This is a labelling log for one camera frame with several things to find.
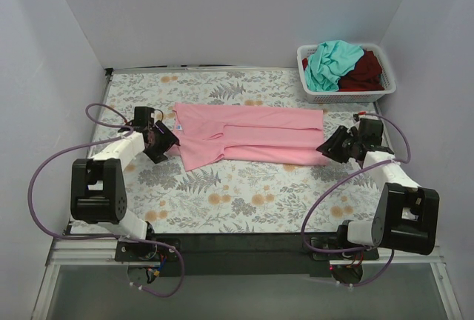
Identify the pink t shirt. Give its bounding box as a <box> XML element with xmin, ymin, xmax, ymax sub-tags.
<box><xmin>173</xmin><ymin>103</ymin><xmax>328</xmax><ymax>171</ymax></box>

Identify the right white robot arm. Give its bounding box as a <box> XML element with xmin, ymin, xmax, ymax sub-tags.
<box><xmin>316</xmin><ymin>113</ymin><xmax>440</xmax><ymax>259</ymax></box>

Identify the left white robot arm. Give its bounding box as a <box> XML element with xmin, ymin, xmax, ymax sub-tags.
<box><xmin>70</xmin><ymin>107</ymin><xmax>179</xmax><ymax>261</ymax></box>

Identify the dark red t shirt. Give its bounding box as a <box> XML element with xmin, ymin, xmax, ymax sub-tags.
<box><xmin>303</xmin><ymin>50</ymin><xmax>384</xmax><ymax>92</ymax></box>

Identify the white plastic basket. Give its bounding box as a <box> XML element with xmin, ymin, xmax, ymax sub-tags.
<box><xmin>296</xmin><ymin>43</ymin><xmax>396</xmax><ymax>104</ymax></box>

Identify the floral table mat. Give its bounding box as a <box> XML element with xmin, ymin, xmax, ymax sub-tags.
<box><xmin>95</xmin><ymin>69</ymin><xmax>381</xmax><ymax>233</ymax></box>

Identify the teal t shirt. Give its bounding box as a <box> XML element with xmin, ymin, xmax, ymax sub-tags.
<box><xmin>304</xmin><ymin>40</ymin><xmax>364</xmax><ymax>93</ymax></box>

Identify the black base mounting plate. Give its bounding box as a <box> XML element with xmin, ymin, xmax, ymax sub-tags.
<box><xmin>114</xmin><ymin>233</ymin><xmax>381</xmax><ymax>286</ymax></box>

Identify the aluminium frame rail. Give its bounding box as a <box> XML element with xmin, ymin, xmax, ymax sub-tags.
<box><xmin>31</xmin><ymin>233</ymin><xmax>119</xmax><ymax>320</ymax></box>

